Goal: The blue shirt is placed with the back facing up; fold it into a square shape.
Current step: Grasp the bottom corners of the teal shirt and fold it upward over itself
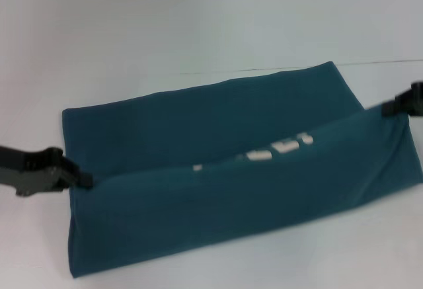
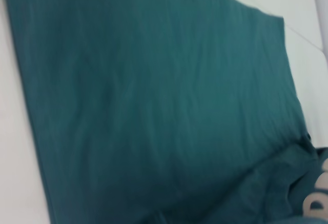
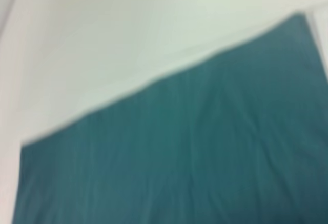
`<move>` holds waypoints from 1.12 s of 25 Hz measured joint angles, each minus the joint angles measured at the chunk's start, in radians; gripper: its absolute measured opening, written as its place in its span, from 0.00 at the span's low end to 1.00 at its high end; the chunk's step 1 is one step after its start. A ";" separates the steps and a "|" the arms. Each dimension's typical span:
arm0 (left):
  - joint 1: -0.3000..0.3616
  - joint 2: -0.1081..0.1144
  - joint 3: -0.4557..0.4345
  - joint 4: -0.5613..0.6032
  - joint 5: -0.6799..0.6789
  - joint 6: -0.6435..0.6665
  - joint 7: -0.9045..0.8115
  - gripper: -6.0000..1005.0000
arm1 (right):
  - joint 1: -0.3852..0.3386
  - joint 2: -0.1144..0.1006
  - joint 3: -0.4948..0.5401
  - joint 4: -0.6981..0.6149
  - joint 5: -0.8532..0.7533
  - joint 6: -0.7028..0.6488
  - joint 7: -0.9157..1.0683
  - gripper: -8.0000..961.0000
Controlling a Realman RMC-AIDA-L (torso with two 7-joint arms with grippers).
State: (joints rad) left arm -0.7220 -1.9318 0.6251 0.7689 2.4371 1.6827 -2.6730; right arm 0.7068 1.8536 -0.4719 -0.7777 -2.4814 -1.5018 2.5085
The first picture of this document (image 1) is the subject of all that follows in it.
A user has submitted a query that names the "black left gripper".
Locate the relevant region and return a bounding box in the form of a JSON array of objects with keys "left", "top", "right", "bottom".
[{"left": 0, "top": 145, "right": 94, "bottom": 198}]

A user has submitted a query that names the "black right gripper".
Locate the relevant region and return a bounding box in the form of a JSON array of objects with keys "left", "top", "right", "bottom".
[{"left": 381, "top": 81, "right": 423, "bottom": 118}]

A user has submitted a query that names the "blue cotton t-shirt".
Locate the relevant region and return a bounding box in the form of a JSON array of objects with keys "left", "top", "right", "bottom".
[{"left": 61, "top": 60, "right": 423, "bottom": 263}]

